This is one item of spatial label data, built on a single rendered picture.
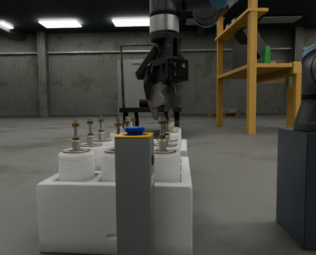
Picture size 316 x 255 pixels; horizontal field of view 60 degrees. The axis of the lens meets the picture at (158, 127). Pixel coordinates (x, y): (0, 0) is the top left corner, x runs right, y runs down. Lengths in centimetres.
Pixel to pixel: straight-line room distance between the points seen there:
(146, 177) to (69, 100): 1072
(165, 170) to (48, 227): 33
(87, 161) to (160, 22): 40
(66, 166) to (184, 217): 33
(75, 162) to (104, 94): 1012
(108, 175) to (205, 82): 1007
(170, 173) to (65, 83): 1068
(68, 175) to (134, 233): 27
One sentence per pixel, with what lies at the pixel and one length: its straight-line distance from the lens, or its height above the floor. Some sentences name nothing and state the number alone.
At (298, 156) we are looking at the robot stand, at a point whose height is 24.
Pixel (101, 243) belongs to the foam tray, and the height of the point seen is 3.
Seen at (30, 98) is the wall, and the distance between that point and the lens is 1182.
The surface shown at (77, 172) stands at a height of 20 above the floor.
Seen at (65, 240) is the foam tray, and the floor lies 3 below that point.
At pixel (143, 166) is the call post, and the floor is 26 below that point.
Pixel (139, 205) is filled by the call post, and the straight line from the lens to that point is 56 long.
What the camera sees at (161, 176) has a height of 20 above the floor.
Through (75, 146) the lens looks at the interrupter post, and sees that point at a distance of 78.
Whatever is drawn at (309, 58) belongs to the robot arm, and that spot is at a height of 49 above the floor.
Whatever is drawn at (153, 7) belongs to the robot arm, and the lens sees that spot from 73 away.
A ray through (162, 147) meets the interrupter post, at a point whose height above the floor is 26.
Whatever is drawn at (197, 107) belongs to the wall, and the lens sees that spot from 1063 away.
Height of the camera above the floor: 37
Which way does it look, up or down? 4 degrees down
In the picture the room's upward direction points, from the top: 1 degrees counter-clockwise
